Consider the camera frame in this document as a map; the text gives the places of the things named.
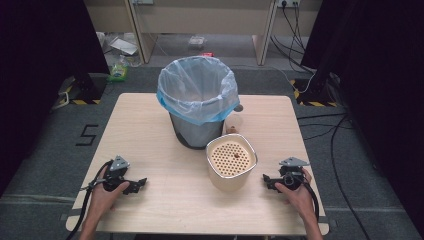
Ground translucent blue plastic bin bag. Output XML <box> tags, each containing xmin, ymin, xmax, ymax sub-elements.
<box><xmin>156</xmin><ymin>55</ymin><xmax>241</xmax><ymax>127</ymax></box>

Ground black power cables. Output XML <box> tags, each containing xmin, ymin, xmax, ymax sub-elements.
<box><xmin>269</xmin><ymin>2</ymin><xmax>317</xmax><ymax>74</ymax></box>

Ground clear plastic bags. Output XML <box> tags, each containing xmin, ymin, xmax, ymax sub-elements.
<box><xmin>95</xmin><ymin>31</ymin><xmax>142</xmax><ymax>67</ymax></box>

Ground cream perforated strainer insert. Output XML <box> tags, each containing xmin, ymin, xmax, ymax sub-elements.
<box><xmin>210</xmin><ymin>139</ymin><xmax>253</xmax><ymax>178</ymax></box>

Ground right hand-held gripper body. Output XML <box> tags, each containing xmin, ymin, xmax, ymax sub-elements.
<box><xmin>278</xmin><ymin>156</ymin><xmax>311</xmax><ymax>192</ymax></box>

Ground person's left hand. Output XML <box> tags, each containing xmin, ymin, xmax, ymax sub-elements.
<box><xmin>88</xmin><ymin>165</ymin><xmax>131</xmax><ymax>215</ymax></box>

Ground cream container with metal rim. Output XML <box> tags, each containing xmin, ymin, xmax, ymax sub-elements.
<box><xmin>205</xmin><ymin>133</ymin><xmax>259</xmax><ymax>193</ymax></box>

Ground white cable loop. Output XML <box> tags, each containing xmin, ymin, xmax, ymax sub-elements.
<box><xmin>50</xmin><ymin>91</ymin><xmax>70</xmax><ymax>112</ymax></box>

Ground black stand base striped tape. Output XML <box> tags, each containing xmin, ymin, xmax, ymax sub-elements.
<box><xmin>289</xmin><ymin>77</ymin><xmax>338</xmax><ymax>108</ymax></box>
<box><xmin>58</xmin><ymin>73</ymin><xmax>108</xmax><ymax>106</ymax></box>

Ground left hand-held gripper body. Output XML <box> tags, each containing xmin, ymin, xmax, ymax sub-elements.
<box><xmin>101</xmin><ymin>155</ymin><xmax>135</xmax><ymax>195</ymax></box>

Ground clear plastic box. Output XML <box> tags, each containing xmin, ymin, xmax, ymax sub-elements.
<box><xmin>187</xmin><ymin>35</ymin><xmax>207</xmax><ymax>48</ymax></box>

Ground small clear plastic cup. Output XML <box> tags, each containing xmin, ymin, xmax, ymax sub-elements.
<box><xmin>224</xmin><ymin>113</ymin><xmax>245</xmax><ymax>135</ymax></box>

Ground green packet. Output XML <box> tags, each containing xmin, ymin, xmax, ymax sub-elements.
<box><xmin>106</xmin><ymin>63</ymin><xmax>130</xmax><ymax>83</ymax></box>

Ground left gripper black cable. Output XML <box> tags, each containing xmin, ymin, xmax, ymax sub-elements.
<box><xmin>65</xmin><ymin>159</ymin><xmax>115</xmax><ymax>240</ymax></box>

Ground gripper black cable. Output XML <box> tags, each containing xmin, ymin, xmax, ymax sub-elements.
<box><xmin>299</xmin><ymin>169</ymin><xmax>321</xmax><ymax>224</ymax></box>
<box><xmin>65</xmin><ymin>159</ymin><xmax>115</xmax><ymax>240</ymax></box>

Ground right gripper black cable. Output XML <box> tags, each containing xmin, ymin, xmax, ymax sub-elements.
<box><xmin>299</xmin><ymin>169</ymin><xmax>321</xmax><ymax>224</ymax></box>

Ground light wooden desk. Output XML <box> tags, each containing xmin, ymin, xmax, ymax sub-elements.
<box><xmin>83</xmin><ymin>0</ymin><xmax>323</xmax><ymax>67</ymax></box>

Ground person's right hand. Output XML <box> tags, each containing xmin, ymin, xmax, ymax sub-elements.
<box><xmin>274</xmin><ymin>168</ymin><xmax>317</xmax><ymax>216</ymax></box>

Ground black floor cables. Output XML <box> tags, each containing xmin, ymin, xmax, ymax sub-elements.
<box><xmin>295</xmin><ymin>112</ymin><xmax>372</xmax><ymax>240</ymax></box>

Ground black curtain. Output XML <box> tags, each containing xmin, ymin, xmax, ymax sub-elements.
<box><xmin>0</xmin><ymin>0</ymin><xmax>111</xmax><ymax>198</ymax></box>
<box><xmin>300</xmin><ymin>0</ymin><xmax>424</xmax><ymax>231</ymax></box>

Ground grey trash bin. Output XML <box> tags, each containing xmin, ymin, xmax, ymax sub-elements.
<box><xmin>168</xmin><ymin>111</ymin><xmax>225</xmax><ymax>151</ymax></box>

